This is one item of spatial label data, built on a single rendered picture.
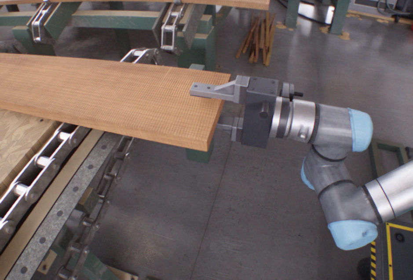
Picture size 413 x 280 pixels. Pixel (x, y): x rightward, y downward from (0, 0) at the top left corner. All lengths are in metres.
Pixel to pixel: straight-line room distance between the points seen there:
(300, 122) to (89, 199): 0.41
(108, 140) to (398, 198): 0.53
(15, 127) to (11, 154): 0.09
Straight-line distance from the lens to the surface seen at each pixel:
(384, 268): 1.05
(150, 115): 0.48
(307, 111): 0.47
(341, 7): 3.21
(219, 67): 2.26
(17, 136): 0.64
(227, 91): 0.47
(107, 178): 0.74
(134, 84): 0.57
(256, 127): 0.49
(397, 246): 1.11
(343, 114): 0.49
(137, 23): 1.16
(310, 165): 0.55
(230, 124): 0.51
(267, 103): 0.44
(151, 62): 0.82
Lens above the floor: 1.18
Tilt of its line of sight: 44 degrees down
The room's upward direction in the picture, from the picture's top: 1 degrees counter-clockwise
